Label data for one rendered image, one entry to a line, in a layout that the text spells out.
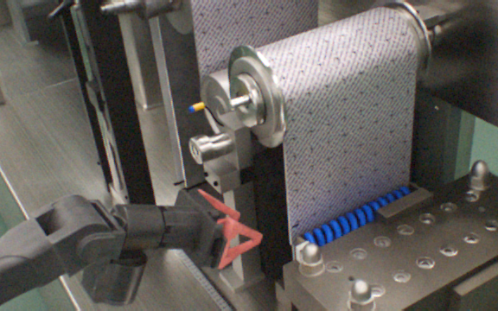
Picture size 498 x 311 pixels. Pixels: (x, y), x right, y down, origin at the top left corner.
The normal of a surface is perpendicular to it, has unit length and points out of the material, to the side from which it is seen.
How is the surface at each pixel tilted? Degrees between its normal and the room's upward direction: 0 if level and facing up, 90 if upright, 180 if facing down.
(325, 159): 90
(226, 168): 0
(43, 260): 89
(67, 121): 0
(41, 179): 0
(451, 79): 90
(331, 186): 90
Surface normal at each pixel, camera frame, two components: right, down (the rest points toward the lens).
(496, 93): -0.84, 0.35
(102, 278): 0.57, 0.45
